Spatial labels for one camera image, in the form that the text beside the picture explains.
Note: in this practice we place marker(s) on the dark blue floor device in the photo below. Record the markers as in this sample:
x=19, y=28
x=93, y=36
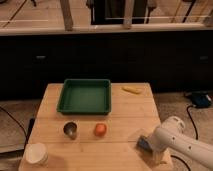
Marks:
x=200, y=100

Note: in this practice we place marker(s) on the green plastic tray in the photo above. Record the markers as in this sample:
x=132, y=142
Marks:
x=85, y=97

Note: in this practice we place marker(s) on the blue sponge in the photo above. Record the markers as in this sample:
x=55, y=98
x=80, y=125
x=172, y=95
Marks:
x=142, y=143

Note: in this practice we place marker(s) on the yellow banana toy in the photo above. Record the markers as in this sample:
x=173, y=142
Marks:
x=131, y=90

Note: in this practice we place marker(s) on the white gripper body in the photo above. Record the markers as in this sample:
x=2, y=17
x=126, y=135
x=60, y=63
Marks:
x=152, y=141

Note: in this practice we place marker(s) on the small metal cup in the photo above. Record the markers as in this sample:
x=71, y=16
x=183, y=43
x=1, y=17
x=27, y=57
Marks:
x=70, y=129

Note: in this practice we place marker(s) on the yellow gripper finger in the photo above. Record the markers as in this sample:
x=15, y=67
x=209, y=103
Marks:
x=158, y=158

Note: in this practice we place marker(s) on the orange ball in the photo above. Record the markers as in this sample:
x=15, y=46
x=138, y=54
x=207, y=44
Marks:
x=100, y=129

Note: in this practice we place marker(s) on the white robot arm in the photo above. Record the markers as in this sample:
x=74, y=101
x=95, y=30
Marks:
x=169, y=134

